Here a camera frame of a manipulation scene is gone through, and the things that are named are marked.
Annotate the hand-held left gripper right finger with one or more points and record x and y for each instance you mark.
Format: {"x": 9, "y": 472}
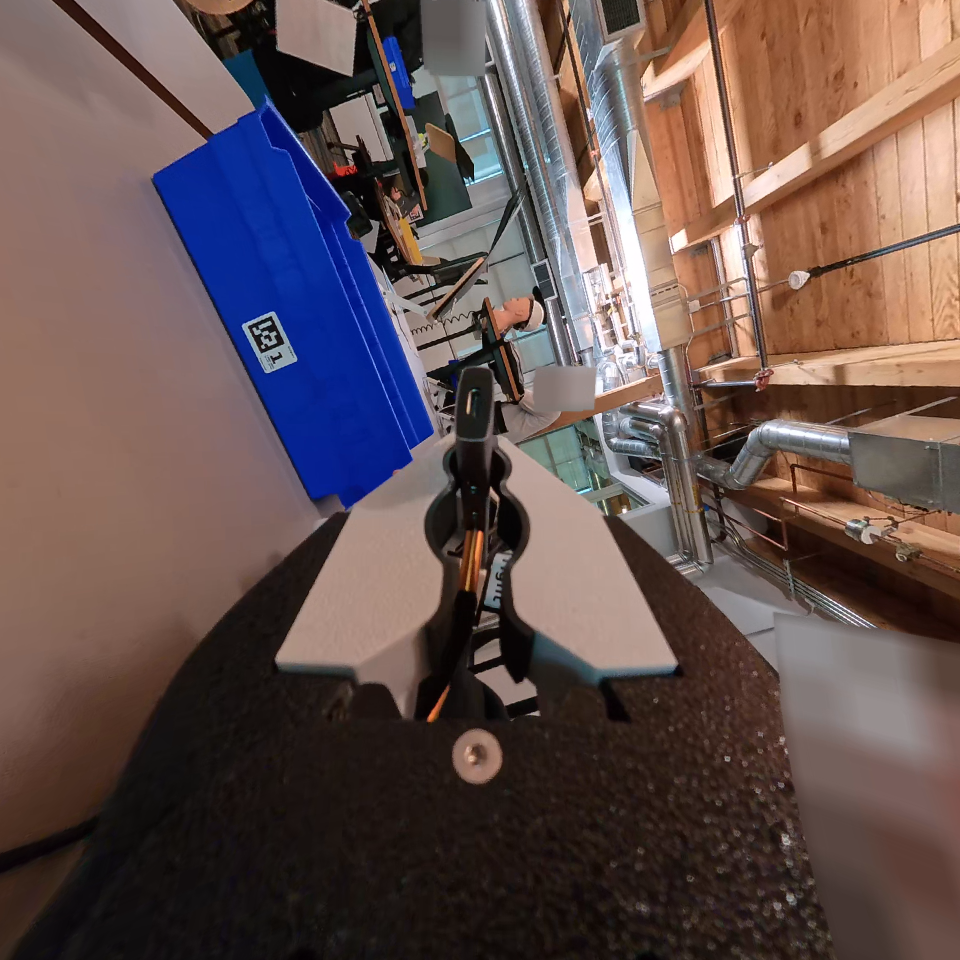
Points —
{"x": 585, "y": 592}

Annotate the wooden document stand white base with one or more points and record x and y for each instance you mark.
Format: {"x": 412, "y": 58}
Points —
{"x": 459, "y": 289}

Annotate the small blue bin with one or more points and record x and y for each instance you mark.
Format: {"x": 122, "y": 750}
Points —
{"x": 397, "y": 71}

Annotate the silver ventilation duct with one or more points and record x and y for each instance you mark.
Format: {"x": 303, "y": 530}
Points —
{"x": 622, "y": 187}
{"x": 810, "y": 442}

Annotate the wooden background desk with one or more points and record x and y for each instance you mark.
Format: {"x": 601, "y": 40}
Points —
{"x": 397, "y": 142}

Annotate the beige board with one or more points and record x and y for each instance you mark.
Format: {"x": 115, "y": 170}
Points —
{"x": 441, "y": 142}

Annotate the blue plastic bin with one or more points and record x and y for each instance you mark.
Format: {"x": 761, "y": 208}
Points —
{"x": 300, "y": 285}

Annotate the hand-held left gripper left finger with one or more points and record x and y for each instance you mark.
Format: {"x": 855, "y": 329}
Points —
{"x": 360, "y": 600}

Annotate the grey hanging sheet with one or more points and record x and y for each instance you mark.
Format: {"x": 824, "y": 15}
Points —
{"x": 315, "y": 34}

